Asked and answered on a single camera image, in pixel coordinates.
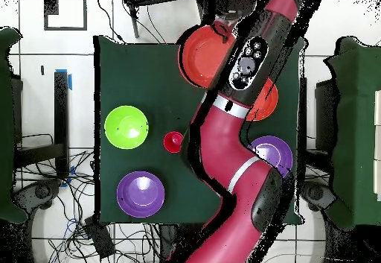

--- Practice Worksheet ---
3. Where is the orange plastic bowl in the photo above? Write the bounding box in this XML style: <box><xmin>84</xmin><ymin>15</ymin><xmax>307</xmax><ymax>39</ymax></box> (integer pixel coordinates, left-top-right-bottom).
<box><xmin>177</xmin><ymin>24</ymin><xmax>238</xmax><ymax>89</ymax></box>
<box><xmin>245</xmin><ymin>77</ymin><xmax>280</xmax><ymax>122</ymax></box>

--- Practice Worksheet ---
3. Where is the white box stack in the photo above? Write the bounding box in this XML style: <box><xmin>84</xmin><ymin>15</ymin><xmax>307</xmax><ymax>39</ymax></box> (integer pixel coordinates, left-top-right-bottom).
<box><xmin>374</xmin><ymin>89</ymin><xmax>381</xmax><ymax>201</ymax></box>

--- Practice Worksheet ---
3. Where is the dark green tablecloth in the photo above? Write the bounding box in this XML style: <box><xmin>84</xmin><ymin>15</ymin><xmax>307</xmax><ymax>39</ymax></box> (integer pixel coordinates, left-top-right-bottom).
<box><xmin>92</xmin><ymin>34</ymin><xmax>307</xmax><ymax>227</ymax></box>

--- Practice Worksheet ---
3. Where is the red plastic cup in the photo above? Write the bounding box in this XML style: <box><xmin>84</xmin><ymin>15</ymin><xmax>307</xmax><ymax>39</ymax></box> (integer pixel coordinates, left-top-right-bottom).
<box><xmin>162</xmin><ymin>130</ymin><xmax>185</xmax><ymax>154</ymax></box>

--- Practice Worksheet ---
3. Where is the purple plastic bowl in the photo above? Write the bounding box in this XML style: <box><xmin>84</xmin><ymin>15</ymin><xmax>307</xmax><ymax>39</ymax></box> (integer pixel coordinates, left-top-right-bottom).
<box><xmin>248</xmin><ymin>135</ymin><xmax>294</xmax><ymax>180</ymax></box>
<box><xmin>116</xmin><ymin>171</ymin><xmax>166</xmax><ymax>218</ymax></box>

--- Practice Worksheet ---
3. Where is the green plastic bowl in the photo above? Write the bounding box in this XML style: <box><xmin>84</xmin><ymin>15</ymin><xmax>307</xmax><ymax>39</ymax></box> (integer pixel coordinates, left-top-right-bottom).
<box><xmin>103</xmin><ymin>104</ymin><xmax>150</xmax><ymax>150</ymax></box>

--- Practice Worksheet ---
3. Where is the green cloth covered table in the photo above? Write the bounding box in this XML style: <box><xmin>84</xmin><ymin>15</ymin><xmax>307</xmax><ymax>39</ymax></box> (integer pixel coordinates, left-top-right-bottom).
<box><xmin>324</xmin><ymin>35</ymin><xmax>381</xmax><ymax>231</ymax></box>
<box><xmin>0</xmin><ymin>26</ymin><xmax>28</xmax><ymax>224</ymax></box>

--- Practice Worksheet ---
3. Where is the black beam with blue tape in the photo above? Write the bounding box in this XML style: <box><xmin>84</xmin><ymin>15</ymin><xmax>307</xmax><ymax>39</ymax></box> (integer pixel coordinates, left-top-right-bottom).
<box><xmin>54</xmin><ymin>68</ymin><xmax>73</xmax><ymax>178</ymax></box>

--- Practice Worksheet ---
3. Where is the black chair base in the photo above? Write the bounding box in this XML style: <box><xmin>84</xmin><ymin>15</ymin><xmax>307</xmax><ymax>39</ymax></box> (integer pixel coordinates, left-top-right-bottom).
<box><xmin>13</xmin><ymin>179</ymin><xmax>62</xmax><ymax>213</ymax></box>
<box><xmin>300</xmin><ymin>180</ymin><xmax>337</xmax><ymax>212</ymax></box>

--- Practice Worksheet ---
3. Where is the black power box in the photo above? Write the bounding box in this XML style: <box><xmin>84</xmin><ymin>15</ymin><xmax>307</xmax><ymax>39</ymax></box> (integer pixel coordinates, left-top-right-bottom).
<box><xmin>83</xmin><ymin>217</ymin><xmax>116</xmax><ymax>259</ymax></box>

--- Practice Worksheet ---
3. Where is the black square frame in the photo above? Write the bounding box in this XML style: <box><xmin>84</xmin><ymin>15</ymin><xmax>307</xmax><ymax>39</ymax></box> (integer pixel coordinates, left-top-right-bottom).
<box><xmin>43</xmin><ymin>0</ymin><xmax>88</xmax><ymax>31</ymax></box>

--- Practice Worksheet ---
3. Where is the tangle of cables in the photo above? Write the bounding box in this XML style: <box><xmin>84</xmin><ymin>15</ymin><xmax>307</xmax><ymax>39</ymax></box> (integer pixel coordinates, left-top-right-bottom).
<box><xmin>13</xmin><ymin>149</ymin><xmax>161</xmax><ymax>263</ymax></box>

